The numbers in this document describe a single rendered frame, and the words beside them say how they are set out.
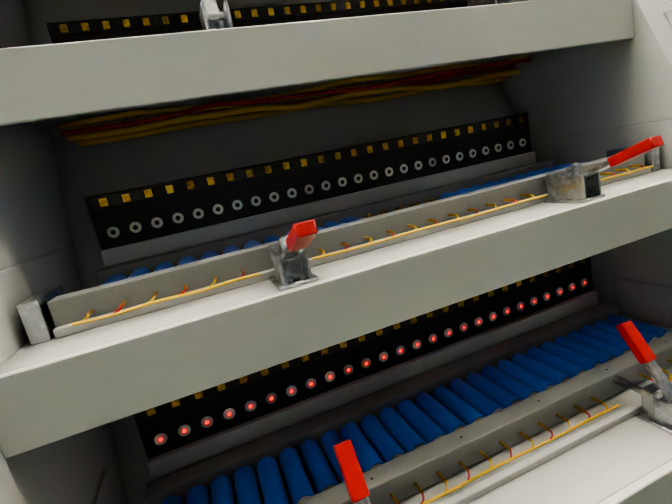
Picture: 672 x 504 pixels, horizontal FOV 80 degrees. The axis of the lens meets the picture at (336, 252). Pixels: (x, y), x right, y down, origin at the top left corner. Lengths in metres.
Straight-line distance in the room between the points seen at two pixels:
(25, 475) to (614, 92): 0.63
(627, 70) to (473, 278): 0.34
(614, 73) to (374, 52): 0.31
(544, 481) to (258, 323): 0.25
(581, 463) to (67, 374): 0.36
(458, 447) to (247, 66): 0.34
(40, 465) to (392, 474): 0.24
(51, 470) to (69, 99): 0.24
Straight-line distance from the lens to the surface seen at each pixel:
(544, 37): 0.48
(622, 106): 0.58
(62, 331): 0.32
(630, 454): 0.41
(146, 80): 0.33
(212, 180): 0.44
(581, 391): 0.44
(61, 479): 0.36
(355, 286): 0.27
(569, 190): 0.41
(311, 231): 0.21
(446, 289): 0.31
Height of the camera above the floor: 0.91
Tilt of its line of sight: 10 degrees up
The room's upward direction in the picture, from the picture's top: 18 degrees counter-clockwise
